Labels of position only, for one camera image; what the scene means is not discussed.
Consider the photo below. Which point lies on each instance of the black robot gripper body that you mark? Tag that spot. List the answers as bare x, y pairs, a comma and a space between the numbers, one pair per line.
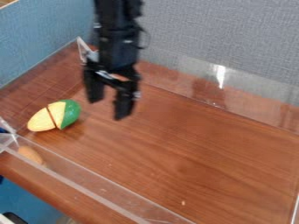
117, 33

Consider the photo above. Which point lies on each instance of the clear acrylic left bracket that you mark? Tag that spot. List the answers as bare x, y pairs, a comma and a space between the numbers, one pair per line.
8, 136

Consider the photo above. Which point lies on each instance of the clear acrylic back wall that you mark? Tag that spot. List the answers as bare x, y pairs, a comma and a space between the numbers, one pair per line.
241, 93

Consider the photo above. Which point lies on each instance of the yellow green toy corn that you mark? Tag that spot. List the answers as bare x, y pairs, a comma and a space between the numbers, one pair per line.
56, 116

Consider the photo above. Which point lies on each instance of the clear acrylic front wall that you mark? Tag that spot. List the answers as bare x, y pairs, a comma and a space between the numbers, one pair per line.
82, 194

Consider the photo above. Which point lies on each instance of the clear acrylic wall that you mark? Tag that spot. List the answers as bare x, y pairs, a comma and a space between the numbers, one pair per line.
241, 93
82, 194

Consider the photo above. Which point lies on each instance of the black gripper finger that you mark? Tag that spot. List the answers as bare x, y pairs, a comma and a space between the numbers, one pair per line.
124, 101
93, 86

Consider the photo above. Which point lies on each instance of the clear acrylic corner bracket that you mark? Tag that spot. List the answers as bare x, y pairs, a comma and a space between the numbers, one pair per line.
85, 53

